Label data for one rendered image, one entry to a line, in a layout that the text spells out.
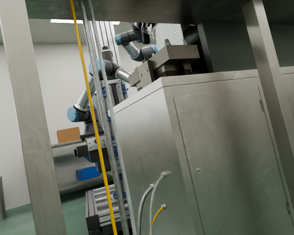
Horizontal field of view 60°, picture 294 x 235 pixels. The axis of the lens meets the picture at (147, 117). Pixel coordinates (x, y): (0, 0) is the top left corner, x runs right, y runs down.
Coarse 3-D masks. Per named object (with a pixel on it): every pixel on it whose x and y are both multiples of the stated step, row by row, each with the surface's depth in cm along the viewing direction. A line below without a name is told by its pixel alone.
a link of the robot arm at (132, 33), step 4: (128, 32) 177; (132, 32) 176; (136, 32) 174; (140, 32) 174; (132, 36) 176; (136, 36) 176; (140, 36) 176; (132, 40) 178; (136, 40) 181; (140, 40) 178
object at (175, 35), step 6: (180, 24) 122; (174, 30) 127; (180, 30) 123; (162, 36) 137; (168, 36) 132; (174, 36) 128; (180, 36) 123; (156, 42) 143; (162, 42) 137; (174, 42) 128; (180, 42) 124
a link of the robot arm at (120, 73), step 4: (116, 64) 190; (116, 68) 187; (120, 68) 188; (116, 72) 187; (120, 72) 186; (124, 72) 185; (128, 72) 185; (112, 76) 191; (116, 76) 189; (120, 76) 186; (124, 76) 184; (124, 80) 186; (128, 80) 182
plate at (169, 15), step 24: (48, 0) 75; (96, 0) 80; (120, 0) 83; (144, 0) 86; (168, 0) 89; (192, 0) 93; (216, 0) 97; (240, 0) 101; (264, 0) 105; (288, 0) 110; (192, 24) 114; (288, 24) 141
